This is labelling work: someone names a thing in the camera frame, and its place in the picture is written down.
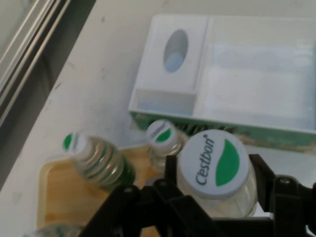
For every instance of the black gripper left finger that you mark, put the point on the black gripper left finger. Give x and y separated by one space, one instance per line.
148 212

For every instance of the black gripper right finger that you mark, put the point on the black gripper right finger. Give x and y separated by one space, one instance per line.
291 207

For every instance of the clear water bottle green label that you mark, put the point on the clear water bottle green label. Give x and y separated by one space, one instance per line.
209 160
98 163
160 133

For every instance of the wooden tray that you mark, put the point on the wooden tray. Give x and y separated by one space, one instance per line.
64 197

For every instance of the white cardboard box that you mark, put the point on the white cardboard box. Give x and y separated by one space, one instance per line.
247 74

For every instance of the aluminium wall rail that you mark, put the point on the aluminium wall rail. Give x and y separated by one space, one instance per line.
24 49

